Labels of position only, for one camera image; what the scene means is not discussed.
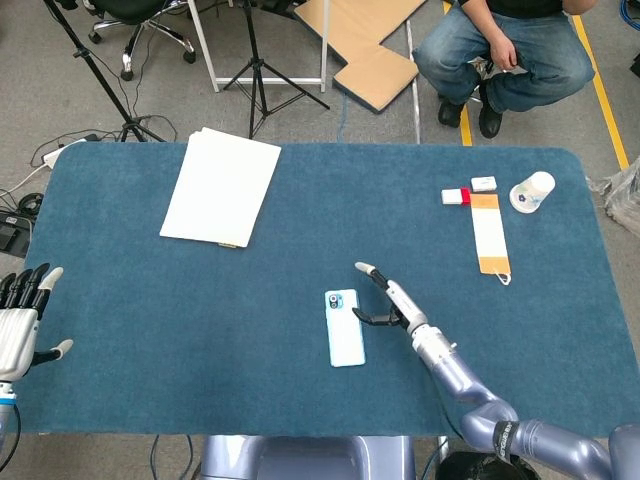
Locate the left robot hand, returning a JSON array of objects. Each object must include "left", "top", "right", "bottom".
[{"left": 0, "top": 262, "right": 74, "bottom": 384}]

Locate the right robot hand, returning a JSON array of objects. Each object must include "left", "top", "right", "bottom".
[{"left": 351, "top": 261, "right": 430, "bottom": 337}]

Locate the light blue smartphone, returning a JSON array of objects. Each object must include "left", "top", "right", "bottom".
[{"left": 324, "top": 288, "right": 367, "bottom": 369}]

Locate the blue table mat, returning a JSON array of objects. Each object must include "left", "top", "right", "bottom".
[{"left": 0, "top": 140, "right": 640, "bottom": 441}]

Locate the black floor device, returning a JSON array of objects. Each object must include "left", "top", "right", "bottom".
[{"left": 0, "top": 209, "right": 35, "bottom": 259}]

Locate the orange and white packet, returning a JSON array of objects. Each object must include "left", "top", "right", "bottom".
[{"left": 470, "top": 193, "right": 513, "bottom": 287}]

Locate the white box with red end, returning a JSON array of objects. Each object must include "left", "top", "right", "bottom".
[{"left": 440, "top": 187, "right": 472, "bottom": 207}]

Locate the white power strip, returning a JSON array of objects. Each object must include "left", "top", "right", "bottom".
[{"left": 42, "top": 138, "right": 87, "bottom": 170}]

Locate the robot torso base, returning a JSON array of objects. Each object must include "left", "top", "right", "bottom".
[{"left": 198, "top": 434, "right": 417, "bottom": 480}]

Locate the white paper cup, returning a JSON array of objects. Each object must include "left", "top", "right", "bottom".
[{"left": 508, "top": 171, "right": 557, "bottom": 215}]

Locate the black trash bag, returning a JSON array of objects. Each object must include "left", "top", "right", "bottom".
[{"left": 435, "top": 450, "right": 542, "bottom": 480}]

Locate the white paper stack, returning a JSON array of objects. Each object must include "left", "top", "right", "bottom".
[{"left": 159, "top": 126, "right": 283, "bottom": 249}]

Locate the clear plastic bag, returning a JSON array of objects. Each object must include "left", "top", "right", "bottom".
[{"left": 588, "top": 158, "right": 640, "bottom": 231}]

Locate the tan foam board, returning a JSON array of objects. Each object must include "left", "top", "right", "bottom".
[{"left": 293, "top": 0, "right": 428, "bottom": 115}]

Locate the black tripod stand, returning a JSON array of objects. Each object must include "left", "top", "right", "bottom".
[
  {"left": 222, "top": 0, "right": 331, "bottom": 140},
  {"left": 43, "top": 0, "right": 166, "bottom": 143}
]

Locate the seated person in jeans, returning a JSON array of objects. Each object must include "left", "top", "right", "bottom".
[{"left": 412, "top": 0, "right": 596, "bottom": 140}]

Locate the black office chair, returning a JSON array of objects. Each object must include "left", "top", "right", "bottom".
[{"left": 82, "top": 0, "right": 197, "bottom": 82}]

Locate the black cable on floor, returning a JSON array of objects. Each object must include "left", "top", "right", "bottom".
[{"left": 29, "top": 113, "right": 179, "bottom": 169}]

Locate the white metal frame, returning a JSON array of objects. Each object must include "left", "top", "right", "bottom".
[{"left": 187, "top": 0, "right": 332, "bottom": 94}]

